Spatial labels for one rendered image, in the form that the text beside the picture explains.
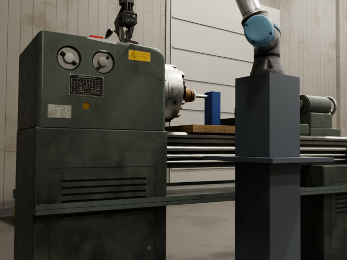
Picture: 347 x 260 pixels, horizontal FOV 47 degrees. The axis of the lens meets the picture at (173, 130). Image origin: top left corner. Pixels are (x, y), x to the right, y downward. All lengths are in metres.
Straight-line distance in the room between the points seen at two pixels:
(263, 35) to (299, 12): 6.77
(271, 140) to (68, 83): 0.87
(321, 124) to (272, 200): 1.25
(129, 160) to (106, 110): 0.25
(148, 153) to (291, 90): 0.69
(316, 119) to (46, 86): 1.81
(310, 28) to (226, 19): 2.33
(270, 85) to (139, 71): 0.59
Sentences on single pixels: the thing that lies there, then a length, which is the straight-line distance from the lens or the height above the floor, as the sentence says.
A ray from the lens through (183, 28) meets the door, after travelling 6.17.
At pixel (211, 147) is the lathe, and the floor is 0.79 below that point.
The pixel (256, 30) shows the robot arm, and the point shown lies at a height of 1.26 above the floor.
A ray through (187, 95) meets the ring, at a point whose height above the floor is 1.07.
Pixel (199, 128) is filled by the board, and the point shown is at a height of 0.88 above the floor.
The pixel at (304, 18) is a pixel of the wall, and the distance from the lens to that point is 8.52.
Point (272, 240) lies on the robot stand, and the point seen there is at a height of 0.41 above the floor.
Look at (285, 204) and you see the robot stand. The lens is 1.75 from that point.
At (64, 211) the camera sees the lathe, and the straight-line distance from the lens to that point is 1.67.
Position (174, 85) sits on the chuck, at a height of 1.10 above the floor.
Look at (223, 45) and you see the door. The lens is 6.65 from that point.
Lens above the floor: 0.79
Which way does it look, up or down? 2 degrees up
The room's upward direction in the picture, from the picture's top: straight up
